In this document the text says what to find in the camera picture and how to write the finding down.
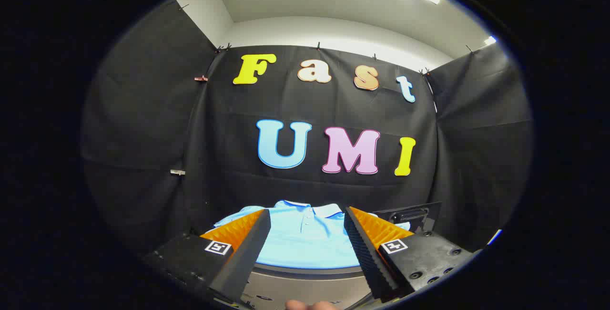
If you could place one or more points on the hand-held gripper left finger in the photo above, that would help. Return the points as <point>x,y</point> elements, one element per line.
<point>248,257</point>

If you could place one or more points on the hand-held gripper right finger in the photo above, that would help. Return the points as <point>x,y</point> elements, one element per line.
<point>364,257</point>

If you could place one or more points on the light blue polo shirt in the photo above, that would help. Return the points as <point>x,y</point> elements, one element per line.
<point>305,243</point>

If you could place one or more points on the silver clip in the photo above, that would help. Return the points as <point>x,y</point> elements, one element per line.
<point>177,172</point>

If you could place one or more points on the black backdrop cloth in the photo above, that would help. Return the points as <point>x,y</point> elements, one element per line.
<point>286,105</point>

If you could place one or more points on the small ceiling light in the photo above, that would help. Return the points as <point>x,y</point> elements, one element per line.
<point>490,40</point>

